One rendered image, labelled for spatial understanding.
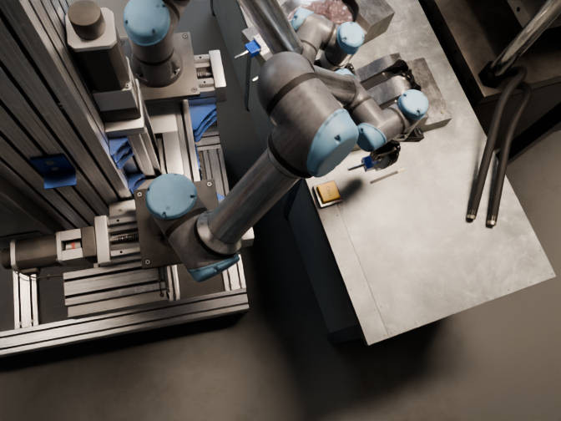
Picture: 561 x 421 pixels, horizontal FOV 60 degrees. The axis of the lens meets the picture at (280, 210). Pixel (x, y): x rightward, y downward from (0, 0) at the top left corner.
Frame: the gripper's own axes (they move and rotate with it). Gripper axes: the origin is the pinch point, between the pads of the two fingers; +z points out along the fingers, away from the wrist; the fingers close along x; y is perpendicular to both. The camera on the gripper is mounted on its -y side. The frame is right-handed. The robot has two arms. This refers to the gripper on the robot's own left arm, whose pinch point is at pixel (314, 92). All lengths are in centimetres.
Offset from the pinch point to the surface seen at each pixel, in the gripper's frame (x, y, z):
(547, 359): 131, -106, 62
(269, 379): 97, 23, 85
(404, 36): -20, -50, 10
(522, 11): -8, -77, -19
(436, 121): 18.8, -41.4, -0.6
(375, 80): -0.4, -23.9, 0.3
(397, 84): 4.2, -28.8, -4.1
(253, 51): -23.6, 11.4, 12.0
